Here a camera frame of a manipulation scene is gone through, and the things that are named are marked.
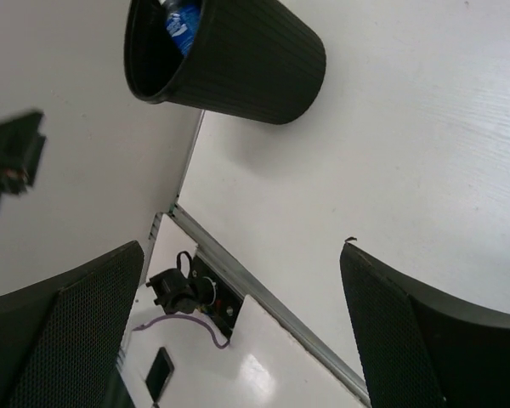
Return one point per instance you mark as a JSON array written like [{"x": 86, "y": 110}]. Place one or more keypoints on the blue label water bottle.
[{"x": 182, "y": 19}]

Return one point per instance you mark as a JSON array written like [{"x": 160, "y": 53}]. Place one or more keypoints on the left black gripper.
[{"x": 21, "y": 148}]

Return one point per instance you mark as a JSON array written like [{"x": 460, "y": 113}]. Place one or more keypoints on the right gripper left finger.
[{"x": 59, "y": 338}]

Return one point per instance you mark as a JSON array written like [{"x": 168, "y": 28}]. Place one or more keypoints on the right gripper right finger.
[{"x": 419, "y": 346}]

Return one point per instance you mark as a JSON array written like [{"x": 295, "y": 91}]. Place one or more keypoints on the black phone on table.
[{"x": 159, "y": 375}]

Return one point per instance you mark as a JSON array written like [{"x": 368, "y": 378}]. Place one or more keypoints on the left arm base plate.
[{"x": 190, "y": 286}]

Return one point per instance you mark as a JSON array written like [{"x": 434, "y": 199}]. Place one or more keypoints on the black plastic waste bin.
[{"x": 251, "y": 59}]

